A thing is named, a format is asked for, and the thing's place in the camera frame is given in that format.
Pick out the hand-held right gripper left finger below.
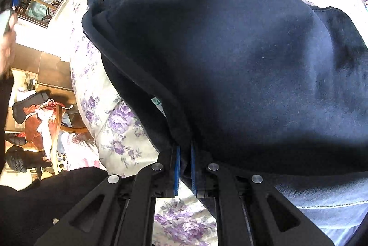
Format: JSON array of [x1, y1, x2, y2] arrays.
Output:
[[34, 145, 181, 246]]

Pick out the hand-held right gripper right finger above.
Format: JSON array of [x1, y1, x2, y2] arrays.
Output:
[[190, 142, 334, 246]]

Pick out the dark navy pants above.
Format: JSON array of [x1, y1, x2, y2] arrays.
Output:
[[81, 0, 368, 208]]

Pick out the person's left hand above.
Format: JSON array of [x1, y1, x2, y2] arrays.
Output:
[[0, 11, 18, 80]]

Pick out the glass display cabinet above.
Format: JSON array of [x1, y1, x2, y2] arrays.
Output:
[[16, 0, 62, 27]]

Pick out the purple floral bed sheet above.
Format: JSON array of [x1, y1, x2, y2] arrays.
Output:
[[55, 0, 368, 246]]

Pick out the dark wooden cabinet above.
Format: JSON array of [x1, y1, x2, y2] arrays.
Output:
[[11, 43, 76, 97]]

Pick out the wooden chair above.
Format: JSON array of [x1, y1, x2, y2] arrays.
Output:
[[36, 104, 89, 180]]

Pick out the red and white clothes pile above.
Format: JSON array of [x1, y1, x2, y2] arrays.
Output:
[[11, 91, 62, 162]]

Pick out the light blue denim cloth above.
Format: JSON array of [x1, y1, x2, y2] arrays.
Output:
[[273, 174, 368, 246]]

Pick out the person's black clothing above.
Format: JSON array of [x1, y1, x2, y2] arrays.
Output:
[[0, 78, 117, 246]]

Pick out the black bag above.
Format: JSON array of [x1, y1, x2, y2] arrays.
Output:
[[5, 145, 38, 173]]

